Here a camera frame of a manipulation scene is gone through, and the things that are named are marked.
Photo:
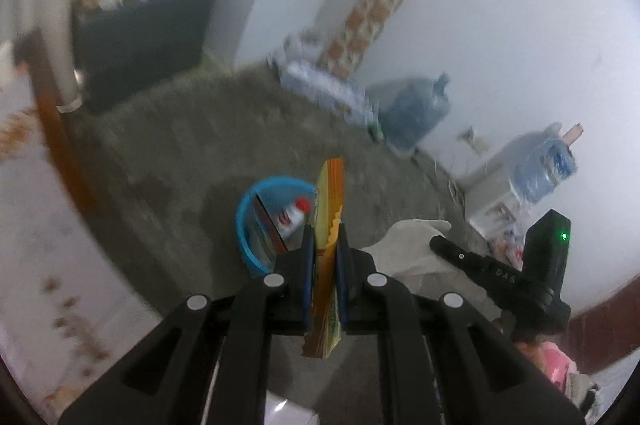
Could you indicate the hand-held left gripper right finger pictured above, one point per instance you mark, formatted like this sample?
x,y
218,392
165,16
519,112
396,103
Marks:
x,y
342,275

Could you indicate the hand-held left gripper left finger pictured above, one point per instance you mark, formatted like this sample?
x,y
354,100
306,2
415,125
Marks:
x,y
307,275

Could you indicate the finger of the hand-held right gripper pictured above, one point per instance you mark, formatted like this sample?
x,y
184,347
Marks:
x,y
457,256

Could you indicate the white bottle with red cap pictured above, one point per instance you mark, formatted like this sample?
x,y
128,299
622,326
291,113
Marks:
x,y
290,217

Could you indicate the blue plastic basket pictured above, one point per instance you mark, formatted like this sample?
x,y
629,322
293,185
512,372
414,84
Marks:
x,y
245,230

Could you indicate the yellow snack packet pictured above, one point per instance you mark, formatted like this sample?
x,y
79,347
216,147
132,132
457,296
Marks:
x,y
330,185

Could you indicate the person's right hand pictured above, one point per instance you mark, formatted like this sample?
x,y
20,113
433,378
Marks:
x,y
415,245

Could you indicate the dark brown wooden furniture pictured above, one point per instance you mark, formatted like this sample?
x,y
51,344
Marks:
x,y
605,325

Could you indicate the pink fabric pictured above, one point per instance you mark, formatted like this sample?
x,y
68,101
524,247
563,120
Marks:
x,y
550,357

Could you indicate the blue water jug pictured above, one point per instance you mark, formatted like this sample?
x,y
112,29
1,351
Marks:
x,y
542,170
410,115

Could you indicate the green can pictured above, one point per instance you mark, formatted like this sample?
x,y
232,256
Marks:
x,y
376,130

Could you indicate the white plastic bag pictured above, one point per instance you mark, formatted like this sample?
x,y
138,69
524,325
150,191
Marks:
x,y
295,50

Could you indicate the tile patterned roll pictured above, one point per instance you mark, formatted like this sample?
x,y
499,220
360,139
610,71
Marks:
x,y
370,15

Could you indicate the grey cabinet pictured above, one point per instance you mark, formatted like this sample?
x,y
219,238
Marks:
x,y
140,40

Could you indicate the brown wooden table edge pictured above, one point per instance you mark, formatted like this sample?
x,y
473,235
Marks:
x,y
55,120

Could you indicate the wall socket with plug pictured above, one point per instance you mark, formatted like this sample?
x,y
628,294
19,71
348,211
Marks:
x,y
475,141

